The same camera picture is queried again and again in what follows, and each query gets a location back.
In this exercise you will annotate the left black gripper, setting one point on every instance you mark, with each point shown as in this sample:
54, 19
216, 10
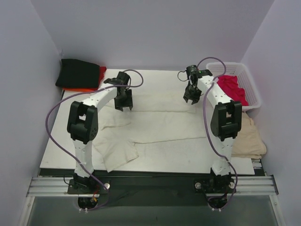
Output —
123, 101

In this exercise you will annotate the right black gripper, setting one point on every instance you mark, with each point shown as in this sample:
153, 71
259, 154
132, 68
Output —
192, 95

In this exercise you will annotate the cream white t-shirt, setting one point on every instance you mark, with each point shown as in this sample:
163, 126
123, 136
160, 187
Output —
157, 135

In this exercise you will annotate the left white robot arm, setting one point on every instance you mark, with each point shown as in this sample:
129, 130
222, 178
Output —
82, 123

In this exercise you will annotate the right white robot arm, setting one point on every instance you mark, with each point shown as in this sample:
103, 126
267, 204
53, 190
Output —
222, 115

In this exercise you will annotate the magenta crumpled t-shirt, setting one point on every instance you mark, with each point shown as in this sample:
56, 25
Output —
229, 84

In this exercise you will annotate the red folded t-shirt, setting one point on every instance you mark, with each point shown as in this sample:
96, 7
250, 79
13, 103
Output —
102, 70

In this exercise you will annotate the orange folded t-shirt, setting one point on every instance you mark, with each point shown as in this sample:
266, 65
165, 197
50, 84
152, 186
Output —
79, 89

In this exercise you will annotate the white plastic basket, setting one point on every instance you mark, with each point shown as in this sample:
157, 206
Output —
245, 81

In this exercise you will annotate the black folded t-shirt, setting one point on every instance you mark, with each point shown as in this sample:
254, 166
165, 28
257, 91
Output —
77, 74

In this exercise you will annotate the beige folded cloth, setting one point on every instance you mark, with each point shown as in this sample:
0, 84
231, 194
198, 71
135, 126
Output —
248, 143

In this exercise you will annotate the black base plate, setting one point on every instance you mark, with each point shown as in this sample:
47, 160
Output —
160, 198

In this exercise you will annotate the aluminium mounting rail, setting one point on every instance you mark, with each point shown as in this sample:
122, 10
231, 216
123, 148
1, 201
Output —
55, 187

